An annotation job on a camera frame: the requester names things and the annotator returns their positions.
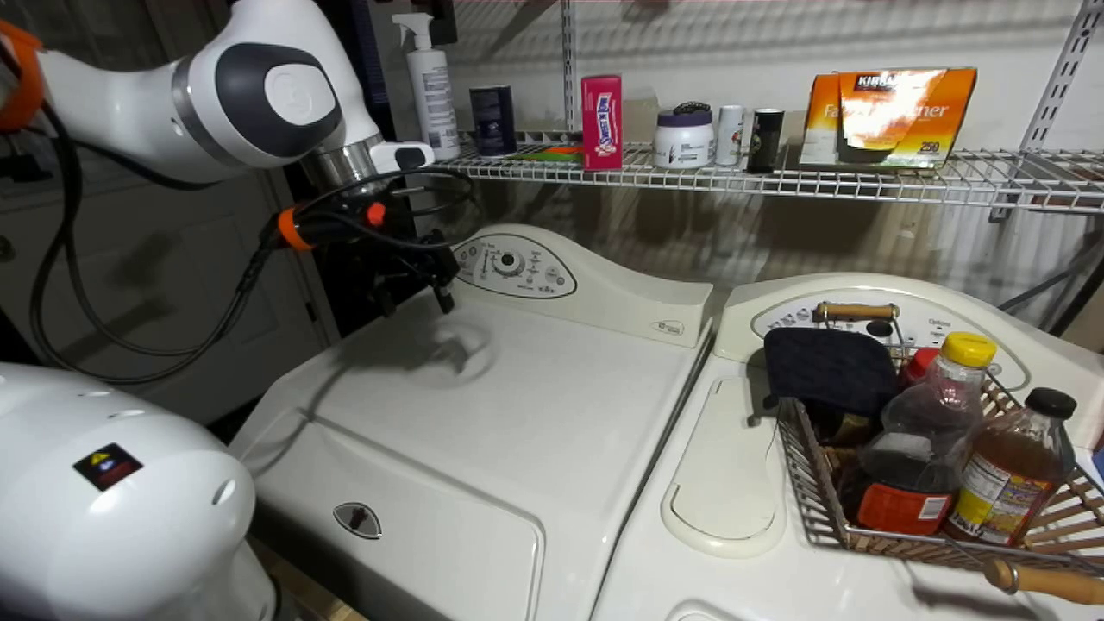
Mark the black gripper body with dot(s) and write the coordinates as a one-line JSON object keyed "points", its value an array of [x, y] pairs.
{"points": [[373, 257]]}

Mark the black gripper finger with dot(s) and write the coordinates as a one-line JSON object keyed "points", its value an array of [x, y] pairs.
{"points": [[444, 297]]}

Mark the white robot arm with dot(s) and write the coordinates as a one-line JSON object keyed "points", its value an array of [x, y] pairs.
{"points": [[117, 507]]}

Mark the white washing machine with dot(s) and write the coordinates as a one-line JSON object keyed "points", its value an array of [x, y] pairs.
{"points": [[478, 463]]}

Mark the dark blue box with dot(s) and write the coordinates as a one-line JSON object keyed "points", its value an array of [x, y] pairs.
{"points": [[491, 123]]}

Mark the white spray bottle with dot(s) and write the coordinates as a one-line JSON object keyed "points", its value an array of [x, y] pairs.
{"points": [[434, 87]]}

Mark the pink box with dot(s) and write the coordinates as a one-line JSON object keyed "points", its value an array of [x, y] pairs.
{"points": [[602, 123]]}

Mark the white jar dark lid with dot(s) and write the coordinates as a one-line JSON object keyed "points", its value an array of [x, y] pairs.
{"points": [[686, 136]]}

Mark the white small can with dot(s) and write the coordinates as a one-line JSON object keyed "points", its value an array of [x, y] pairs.
{"points": [[728, 136]]}

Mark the black small container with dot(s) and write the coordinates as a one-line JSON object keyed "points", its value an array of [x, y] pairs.
{"points": [[769, 123]]}

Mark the black oven mitt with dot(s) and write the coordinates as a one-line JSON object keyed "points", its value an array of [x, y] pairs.
{"points": [[831, 371]]}

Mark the red cap bottle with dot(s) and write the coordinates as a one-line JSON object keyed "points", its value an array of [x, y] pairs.
{"points": [[918, 365]]}

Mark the orange detergent box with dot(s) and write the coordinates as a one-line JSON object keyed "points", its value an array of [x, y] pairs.
{"points": [[886, 120]]}

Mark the yellow cap sauce bottle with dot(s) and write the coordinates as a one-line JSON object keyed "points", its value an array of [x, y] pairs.
{"points": [[909, 474]]}

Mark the black cap vinegar bottle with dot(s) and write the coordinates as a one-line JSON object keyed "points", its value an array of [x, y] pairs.
{"points": [[1017, 468]]}

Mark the white wire shelf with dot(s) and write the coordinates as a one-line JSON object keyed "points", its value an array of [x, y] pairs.
{"points": [[1027, 142]]}

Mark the wire basket with wooden handles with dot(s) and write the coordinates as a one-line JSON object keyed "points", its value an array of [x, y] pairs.
{"points": [[1061, 549]]}

